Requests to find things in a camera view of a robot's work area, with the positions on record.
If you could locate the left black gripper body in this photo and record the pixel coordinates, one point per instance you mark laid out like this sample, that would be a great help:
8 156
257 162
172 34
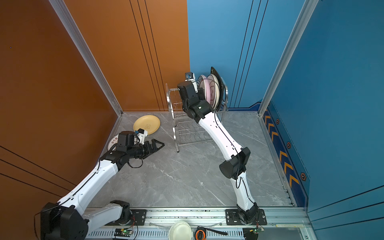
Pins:
136 152

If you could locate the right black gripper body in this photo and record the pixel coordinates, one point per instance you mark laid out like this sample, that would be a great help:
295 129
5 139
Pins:
201 94

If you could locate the white plate green red rim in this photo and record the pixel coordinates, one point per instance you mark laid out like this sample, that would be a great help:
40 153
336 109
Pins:
201 82

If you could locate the pink round plate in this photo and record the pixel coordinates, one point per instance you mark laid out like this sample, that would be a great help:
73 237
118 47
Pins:
208 85

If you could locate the chrome two-tier dish rack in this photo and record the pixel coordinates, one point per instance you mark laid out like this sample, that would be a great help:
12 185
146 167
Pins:
185 130

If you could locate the white plate green cloud outline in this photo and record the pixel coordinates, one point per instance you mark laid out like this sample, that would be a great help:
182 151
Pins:
213 90

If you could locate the black square floral plate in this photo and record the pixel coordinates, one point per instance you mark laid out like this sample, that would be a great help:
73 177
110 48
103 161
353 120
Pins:
223 93

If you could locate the white plate red characters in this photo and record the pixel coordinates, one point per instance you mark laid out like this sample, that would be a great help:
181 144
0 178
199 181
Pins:
195 82

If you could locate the cream round plate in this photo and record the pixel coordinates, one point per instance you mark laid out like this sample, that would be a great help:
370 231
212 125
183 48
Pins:
217 84

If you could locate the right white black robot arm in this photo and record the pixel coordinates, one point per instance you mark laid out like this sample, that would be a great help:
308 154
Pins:
236 157

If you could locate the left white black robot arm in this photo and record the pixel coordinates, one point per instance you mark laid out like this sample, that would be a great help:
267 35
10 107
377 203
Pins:
67 219

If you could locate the white plate orange sunburst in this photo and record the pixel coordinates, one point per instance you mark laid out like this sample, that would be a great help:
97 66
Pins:
112 143

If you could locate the yellow round plate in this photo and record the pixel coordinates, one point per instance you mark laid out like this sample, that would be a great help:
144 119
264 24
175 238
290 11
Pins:
149 123

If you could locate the green circuit board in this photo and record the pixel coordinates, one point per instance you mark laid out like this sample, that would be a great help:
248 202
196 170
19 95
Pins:
123 233

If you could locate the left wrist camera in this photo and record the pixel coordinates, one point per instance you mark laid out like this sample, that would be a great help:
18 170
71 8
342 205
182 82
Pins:
141 134

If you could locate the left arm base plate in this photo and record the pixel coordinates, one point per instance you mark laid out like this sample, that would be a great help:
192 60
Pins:
138 217

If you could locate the white bowl on rail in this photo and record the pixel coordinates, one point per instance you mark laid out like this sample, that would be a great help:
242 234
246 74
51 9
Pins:
180 231

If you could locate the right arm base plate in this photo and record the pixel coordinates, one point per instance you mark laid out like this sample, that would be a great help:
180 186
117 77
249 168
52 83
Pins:
236 217

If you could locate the aluminium mounting rail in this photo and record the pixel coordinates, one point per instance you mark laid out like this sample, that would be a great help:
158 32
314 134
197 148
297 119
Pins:
277 217

